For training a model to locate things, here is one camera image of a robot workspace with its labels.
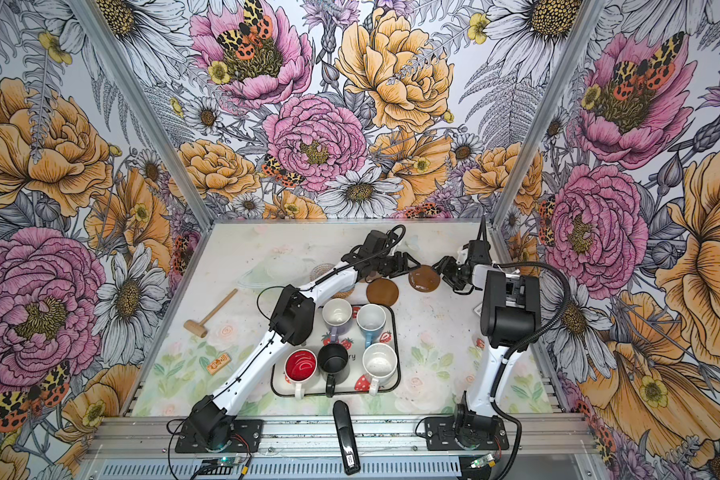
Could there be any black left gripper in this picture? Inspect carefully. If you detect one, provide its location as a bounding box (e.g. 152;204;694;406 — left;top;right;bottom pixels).
373;250;422;278

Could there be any glossy dark brown coaster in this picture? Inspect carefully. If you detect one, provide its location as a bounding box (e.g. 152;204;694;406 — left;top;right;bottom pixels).
408;265;441;293

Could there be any matte brown round coaster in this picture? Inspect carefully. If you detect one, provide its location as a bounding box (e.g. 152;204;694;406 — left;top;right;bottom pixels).
366;278;399;307

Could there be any white blue mug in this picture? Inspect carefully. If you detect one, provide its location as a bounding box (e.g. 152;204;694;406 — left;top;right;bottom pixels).
356;304;387;348

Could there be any multicolour woven coaster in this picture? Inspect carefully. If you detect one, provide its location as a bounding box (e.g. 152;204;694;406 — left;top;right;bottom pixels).
310;263;334;284

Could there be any tan wicker coaster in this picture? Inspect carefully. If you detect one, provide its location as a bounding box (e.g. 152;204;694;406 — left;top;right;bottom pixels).
333;288;354;299

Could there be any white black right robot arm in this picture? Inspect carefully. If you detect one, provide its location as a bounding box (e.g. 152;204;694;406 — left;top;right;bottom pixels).
423;240;572;451

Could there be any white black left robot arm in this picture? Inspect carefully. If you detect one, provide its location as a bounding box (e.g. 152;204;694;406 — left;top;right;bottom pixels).
183;224;413;451

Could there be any white purple mug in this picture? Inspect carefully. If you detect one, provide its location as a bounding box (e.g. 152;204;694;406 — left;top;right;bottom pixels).
322;298;353;343

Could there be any strawberry print serving tray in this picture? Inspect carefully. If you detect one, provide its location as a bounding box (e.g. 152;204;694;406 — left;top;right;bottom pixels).
270;299;402;399

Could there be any black mug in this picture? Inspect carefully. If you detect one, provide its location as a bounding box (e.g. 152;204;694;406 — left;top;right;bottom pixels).
317;343;350;398

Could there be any red mug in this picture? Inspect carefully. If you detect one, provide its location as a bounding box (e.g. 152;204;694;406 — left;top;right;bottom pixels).
284;349;319;399

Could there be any black stapler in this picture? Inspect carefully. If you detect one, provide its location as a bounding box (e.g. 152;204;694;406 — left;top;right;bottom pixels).
332;400;361;476

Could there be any wooden mallet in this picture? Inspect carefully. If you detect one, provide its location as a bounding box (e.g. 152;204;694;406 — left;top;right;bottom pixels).
183;289;238;338

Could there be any small wooden block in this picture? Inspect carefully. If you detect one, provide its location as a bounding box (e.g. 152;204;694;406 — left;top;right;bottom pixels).
206;353;231;375

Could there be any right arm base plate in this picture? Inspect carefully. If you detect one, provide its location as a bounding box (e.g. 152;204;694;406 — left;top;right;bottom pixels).
424;416;509;451

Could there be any aluminium front rail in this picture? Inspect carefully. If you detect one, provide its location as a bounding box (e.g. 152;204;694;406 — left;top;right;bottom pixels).
84;413;597;460

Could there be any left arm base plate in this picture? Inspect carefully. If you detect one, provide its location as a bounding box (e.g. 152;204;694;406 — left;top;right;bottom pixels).
173;417;264;454

